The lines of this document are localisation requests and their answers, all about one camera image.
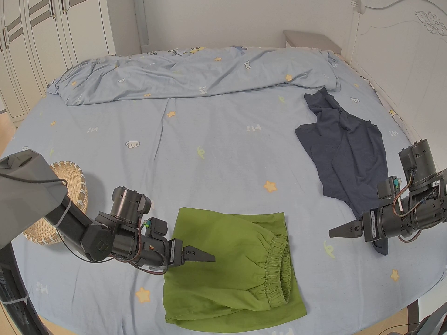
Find white vertical pipe cover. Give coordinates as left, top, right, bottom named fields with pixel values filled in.
left=132, top=0, right=151, bottom=52

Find white wardrobe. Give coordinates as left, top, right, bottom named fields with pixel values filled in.
left=0, top=0, right=116, bottom=129

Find grey bedside table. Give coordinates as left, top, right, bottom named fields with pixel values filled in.
left=283, top=30, right=343, bottom=54

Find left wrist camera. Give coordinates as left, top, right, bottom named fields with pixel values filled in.
left=145, top=217, right=171, bottom=240

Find dark blue garment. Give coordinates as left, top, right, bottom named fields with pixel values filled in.
left=295, top=87, right=390, bottom=256

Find pale blue quilt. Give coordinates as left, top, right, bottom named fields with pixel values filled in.
left=46, top=45, right=342, bottom=107

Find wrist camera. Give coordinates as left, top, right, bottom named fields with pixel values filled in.
left=145, top=217, right=171, bottom=240
left=378, top=177, right=401, bottom=200

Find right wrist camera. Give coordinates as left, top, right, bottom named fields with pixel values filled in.
left=378, top=177, right=401, bottom=200

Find green shorts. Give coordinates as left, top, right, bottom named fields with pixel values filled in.
left=163, top=207, right=307, bottom=329

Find bed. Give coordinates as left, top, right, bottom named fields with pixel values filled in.
left=0, top=0, right=447, bottom=335

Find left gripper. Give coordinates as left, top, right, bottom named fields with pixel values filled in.
left=134, top=237, right=184, bottom=275

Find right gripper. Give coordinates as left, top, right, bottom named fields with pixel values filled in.
left=361, top=206, right=411, bottom=244

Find round woven basket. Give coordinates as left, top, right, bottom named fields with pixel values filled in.
left=22, top=159, right=88, bottom=246

